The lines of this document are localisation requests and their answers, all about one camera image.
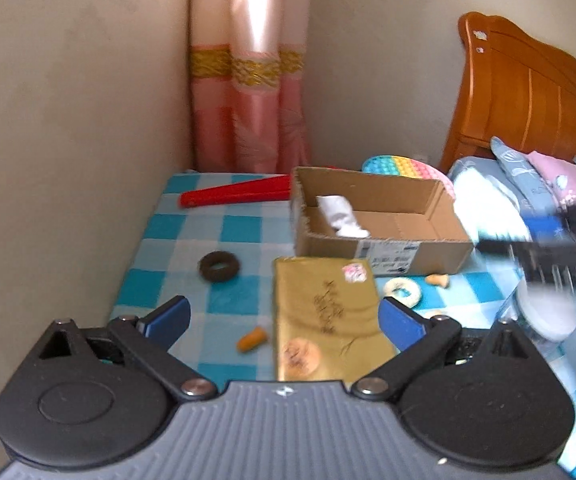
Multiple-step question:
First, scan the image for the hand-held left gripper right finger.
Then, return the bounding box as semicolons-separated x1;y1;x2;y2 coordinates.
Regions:
350;296;531;403

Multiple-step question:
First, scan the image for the light blue pillow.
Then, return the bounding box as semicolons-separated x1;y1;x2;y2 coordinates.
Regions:
448;156;518;196

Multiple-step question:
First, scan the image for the white cloth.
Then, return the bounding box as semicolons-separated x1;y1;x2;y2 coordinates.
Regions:
316;195;371;239

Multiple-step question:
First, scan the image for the rainbow pop bubble toy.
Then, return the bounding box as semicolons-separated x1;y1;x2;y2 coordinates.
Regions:
362;155;456;201

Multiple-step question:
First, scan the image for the blue patterned pillow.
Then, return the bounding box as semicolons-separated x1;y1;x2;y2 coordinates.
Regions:
490;136;559;211

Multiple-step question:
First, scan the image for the pink curtain with gold band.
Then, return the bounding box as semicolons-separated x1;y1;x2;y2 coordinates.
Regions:
190;0;313;173

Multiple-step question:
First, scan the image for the small orange foam piece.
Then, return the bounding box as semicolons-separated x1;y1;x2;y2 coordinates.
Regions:
236;326;267;352

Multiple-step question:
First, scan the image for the red folded hand fan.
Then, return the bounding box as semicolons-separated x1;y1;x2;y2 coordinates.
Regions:
179;174;293;208

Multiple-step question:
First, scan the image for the blue checkered tablecloth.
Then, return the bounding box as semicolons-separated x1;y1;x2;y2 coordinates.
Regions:
108;172;576;477

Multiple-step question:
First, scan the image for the brown soft ring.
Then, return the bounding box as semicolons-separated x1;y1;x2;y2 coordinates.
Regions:
198;251;241;283

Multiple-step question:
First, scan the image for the gold tissue pack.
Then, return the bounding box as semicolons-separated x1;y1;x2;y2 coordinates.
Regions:
273;256;399;382

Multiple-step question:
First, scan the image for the cream crocheted ring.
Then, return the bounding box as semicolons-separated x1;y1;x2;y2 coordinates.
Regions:
384;277;423;309

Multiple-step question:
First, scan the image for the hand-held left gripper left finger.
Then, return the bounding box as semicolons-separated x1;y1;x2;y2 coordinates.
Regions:
38;296;219;402

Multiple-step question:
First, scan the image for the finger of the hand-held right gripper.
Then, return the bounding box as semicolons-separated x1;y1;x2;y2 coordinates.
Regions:
476;237;576;281
522;212;576;243

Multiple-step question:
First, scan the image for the cardboard box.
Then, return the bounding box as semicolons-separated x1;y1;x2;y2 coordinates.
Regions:
290;166;476;277

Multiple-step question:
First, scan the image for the wooden headboard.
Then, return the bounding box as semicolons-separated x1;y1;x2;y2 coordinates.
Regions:
440;11;576;173

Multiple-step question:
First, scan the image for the pink patterned pillow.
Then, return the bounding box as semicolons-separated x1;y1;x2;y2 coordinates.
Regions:
525;150;576;211

